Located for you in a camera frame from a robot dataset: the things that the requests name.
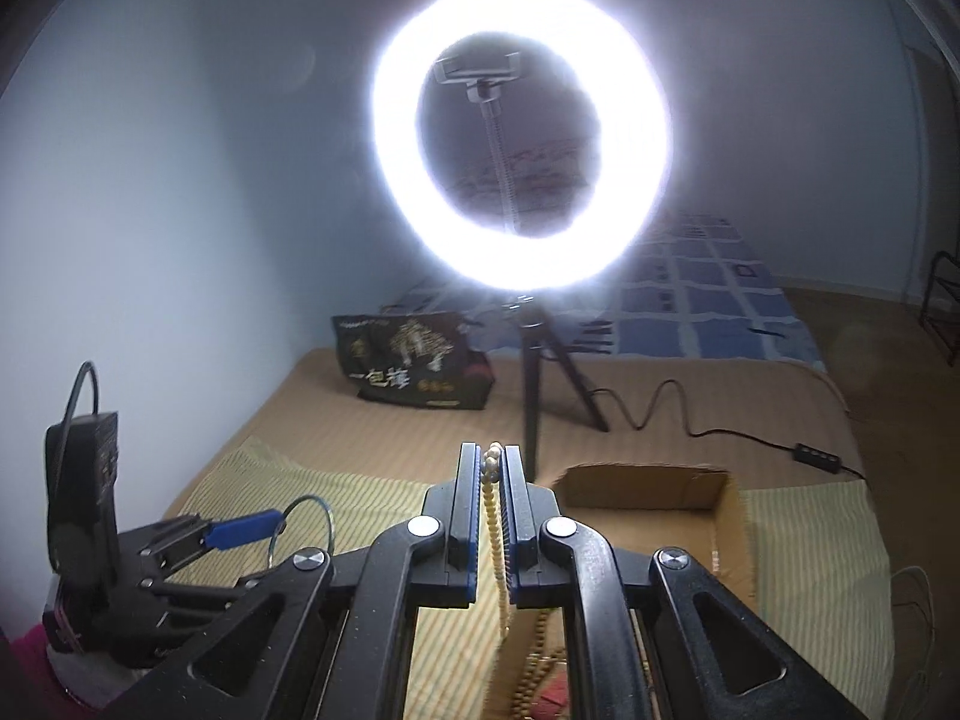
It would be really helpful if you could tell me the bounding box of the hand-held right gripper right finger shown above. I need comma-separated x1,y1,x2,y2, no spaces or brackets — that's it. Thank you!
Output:
504,444,871,720

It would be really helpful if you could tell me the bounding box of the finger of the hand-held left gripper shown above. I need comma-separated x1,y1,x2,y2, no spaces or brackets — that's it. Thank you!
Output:
135,559,263,616
139,511,287,560

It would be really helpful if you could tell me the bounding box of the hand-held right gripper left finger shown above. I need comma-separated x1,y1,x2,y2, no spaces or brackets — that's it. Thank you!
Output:
97,442,485,720

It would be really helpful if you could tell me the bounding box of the white bead necklace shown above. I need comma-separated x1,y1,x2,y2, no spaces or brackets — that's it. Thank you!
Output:
482,444,518,620

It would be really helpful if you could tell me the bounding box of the black bangle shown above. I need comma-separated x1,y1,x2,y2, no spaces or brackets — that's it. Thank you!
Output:
262,495,335,565

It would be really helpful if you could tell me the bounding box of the brown bead necklace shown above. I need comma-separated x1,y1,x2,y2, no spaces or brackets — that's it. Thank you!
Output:
510,607,567,720

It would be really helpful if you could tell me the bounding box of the cardboard box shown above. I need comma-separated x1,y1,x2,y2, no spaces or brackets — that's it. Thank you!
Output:
487,463,758,720

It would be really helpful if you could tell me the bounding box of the black tripod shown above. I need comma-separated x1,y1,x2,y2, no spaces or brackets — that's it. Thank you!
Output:
499,296,612,481

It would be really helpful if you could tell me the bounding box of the black snack bag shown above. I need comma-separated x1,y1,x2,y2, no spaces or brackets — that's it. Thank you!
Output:
332,310,496,412

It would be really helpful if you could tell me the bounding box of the pink cloth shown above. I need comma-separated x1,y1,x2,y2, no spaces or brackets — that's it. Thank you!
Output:
0,626,76,720

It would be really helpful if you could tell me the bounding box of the tan woven mat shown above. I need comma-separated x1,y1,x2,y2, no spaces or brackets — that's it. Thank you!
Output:
161,349,863,518

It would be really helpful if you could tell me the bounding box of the yellow striped cloth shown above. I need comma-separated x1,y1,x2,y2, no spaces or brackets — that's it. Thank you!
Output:
161,435,916,720

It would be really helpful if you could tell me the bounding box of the blue patterned bed sheet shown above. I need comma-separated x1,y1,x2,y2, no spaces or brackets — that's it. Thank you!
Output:
382,214,826,372

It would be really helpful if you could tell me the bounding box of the folded floral quilt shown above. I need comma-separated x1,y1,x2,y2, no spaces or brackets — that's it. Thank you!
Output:
450,139,593,237

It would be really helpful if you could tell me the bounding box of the phone holder clamp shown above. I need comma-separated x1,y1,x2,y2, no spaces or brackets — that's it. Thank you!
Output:
433,51,522,237

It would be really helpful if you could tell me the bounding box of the black metal clothes rack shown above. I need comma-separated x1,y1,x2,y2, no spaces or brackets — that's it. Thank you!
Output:
928,251,960,361

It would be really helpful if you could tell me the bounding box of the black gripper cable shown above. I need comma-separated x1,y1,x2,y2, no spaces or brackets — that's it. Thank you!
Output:
66,362,101,421

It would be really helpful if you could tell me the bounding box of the black power cable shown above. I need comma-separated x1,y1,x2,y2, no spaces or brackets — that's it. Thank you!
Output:
589,379,863,477

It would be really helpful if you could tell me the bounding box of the white ring light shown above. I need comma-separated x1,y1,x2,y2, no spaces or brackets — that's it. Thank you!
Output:
373,0,672,293

